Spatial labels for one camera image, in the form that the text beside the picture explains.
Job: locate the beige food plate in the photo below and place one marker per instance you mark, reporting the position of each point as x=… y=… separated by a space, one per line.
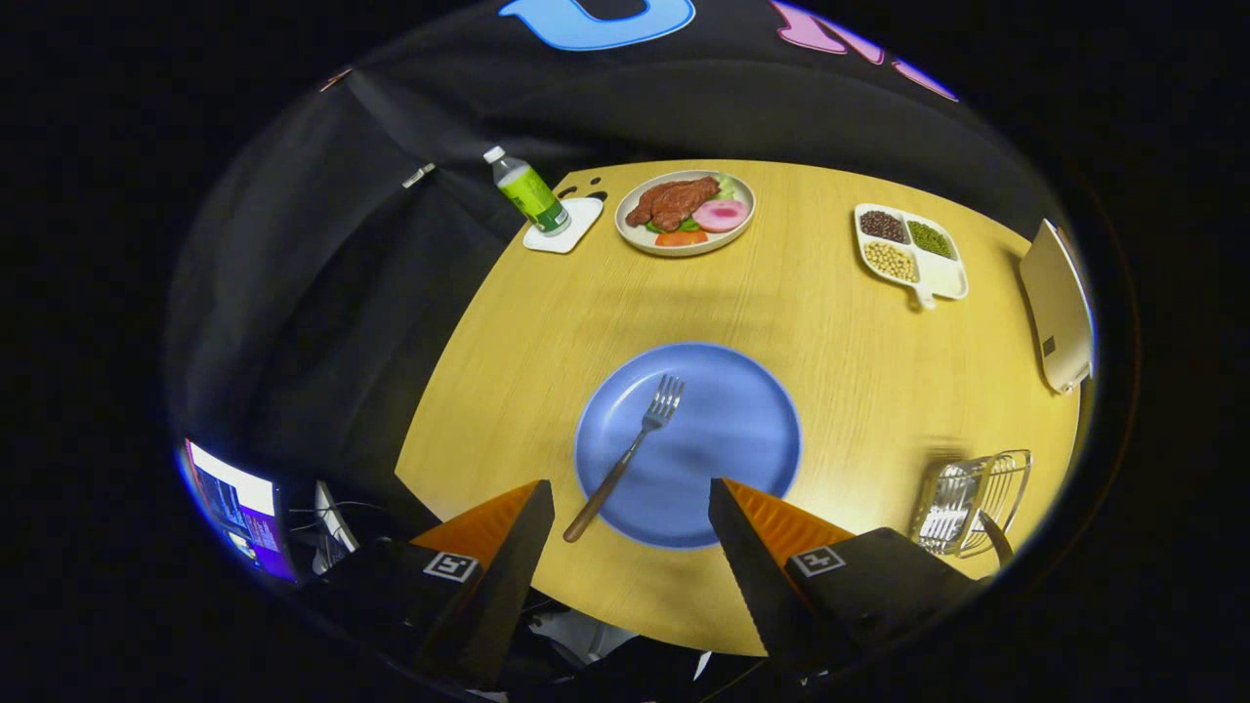
x=635 y=234

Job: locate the green label drink bottle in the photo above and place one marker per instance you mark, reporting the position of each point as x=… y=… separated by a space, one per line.
x=532 y=193

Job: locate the white divided dish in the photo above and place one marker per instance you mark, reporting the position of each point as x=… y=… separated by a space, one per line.
x=942 y=278

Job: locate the blue plate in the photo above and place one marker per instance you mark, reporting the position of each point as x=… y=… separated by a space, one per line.
x=723 y=439

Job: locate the pink cloth clip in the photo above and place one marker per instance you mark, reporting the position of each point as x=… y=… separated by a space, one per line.
x=337 y=78

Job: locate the white square coaster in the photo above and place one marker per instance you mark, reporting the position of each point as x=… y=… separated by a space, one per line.
x=581 y=229

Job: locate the pile of green beans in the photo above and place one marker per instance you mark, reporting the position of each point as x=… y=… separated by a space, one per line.
x=930 y=239

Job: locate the computer monitor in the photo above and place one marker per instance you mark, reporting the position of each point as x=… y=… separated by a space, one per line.
x=239 y=508

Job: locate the white stand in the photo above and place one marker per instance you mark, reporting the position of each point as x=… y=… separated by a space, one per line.
x=334 y=522

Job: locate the brown steak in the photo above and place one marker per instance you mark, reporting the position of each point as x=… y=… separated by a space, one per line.
x=674 y=200

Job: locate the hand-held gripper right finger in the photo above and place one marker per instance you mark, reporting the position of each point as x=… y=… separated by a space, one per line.
x=752 y=576

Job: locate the silver cloth clip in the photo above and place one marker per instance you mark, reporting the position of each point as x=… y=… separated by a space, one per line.
x=420 y=176

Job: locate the green lettuce leaf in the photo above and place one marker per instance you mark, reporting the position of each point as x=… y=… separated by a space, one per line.
x=728 y=186

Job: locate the orange carrot slice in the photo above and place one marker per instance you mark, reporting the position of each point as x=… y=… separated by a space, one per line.
x=681 y=238

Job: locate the pile of yellow soybeans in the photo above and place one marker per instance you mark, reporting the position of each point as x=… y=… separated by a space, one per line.
x=891 y=262

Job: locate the pink ham slice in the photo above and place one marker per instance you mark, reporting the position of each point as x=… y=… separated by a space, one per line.
x=721 y=215

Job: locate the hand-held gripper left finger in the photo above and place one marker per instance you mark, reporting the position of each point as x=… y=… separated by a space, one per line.
x=508 y=576

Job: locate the pile of dark red beans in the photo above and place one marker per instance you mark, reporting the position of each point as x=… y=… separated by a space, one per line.
x=883 y=226

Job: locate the white toaster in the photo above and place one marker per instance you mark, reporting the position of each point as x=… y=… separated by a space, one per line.
x=1055 y=312

